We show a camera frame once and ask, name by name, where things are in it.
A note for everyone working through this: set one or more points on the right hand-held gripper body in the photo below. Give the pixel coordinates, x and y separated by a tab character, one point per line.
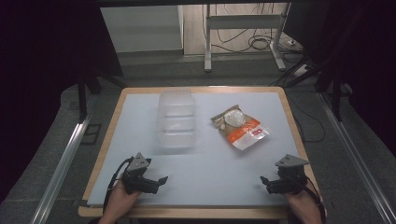
288	179

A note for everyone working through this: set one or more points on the black stand legs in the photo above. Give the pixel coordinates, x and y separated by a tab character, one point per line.
336	93
82	96

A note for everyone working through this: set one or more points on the white metal stand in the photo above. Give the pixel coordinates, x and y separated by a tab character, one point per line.
244	21

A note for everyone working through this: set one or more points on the white foam board mat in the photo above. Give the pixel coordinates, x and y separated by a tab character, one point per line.
199	174

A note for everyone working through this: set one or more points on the white power strip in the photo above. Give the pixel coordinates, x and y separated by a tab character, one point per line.
300	70

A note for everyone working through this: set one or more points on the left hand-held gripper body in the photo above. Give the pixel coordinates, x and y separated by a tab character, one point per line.
137	180

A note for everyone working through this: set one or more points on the person's right hand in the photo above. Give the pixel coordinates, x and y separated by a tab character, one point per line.
303	202

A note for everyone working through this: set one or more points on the wooden table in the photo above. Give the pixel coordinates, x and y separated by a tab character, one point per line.
186	212

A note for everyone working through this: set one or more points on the person's left hand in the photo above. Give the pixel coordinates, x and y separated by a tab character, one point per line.
120	199

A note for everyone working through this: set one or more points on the black floor grille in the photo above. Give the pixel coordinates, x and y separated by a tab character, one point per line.
91	134

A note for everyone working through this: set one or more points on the grey cabinet panel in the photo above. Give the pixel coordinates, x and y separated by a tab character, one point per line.
141	29

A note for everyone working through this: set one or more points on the orange and clear snack packet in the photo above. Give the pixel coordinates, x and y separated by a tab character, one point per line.
241	127

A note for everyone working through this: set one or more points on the dark curtain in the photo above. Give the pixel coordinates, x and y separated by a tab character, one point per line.
40	77
367	62

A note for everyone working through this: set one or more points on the clear plastic container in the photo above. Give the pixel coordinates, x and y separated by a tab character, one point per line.
176	119

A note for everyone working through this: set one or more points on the silver metal rail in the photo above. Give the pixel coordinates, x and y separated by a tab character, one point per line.
59	174
355	155

